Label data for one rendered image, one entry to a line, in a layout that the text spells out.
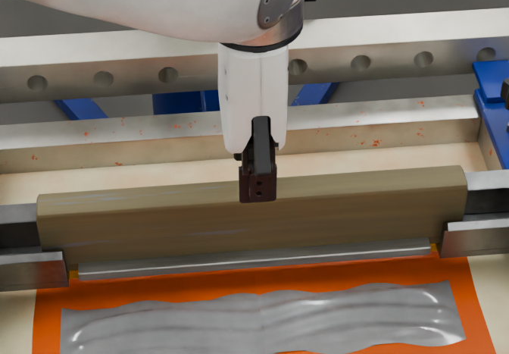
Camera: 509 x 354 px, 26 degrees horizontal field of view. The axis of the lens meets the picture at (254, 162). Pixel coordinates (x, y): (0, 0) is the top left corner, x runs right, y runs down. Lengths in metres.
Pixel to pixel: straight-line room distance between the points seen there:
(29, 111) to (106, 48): 1.57
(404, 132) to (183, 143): 0.23
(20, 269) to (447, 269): 0.40
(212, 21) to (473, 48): 0.58
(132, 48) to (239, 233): 0.27
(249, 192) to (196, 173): 0.22
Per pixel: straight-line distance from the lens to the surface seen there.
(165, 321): 1.00
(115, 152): 1.14
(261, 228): 0.99
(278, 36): 0.82
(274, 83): 0.84
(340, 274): 1.05
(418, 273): 1.06
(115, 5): 0.63
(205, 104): 1.27
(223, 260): 1.00
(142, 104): 2.70
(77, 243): 0.99
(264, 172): 0.86
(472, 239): 1.03
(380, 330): 1.00
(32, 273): 1.00
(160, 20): 0.65
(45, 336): 1.01
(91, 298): 1.04
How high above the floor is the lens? 1.75
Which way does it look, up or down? 43 degrees down
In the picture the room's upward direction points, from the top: straight up
